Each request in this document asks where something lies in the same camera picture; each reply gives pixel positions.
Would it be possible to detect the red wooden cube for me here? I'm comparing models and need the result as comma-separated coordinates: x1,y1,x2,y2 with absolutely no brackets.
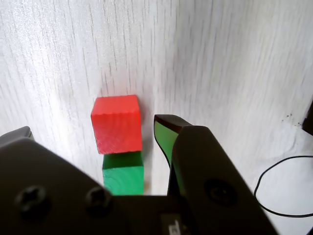
90,94,143,155

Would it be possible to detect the green wooden cube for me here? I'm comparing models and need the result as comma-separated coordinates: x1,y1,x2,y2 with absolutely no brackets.
102,152,144,196

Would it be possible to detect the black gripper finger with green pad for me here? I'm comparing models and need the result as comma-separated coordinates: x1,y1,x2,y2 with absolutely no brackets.
153,114,279,235
0,126,134,235

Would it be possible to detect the thin black cable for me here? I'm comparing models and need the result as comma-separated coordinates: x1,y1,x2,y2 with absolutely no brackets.
253,155,313,218

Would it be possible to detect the dark blurry object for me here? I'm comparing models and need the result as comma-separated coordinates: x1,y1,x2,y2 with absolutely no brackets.
302,97,313,137

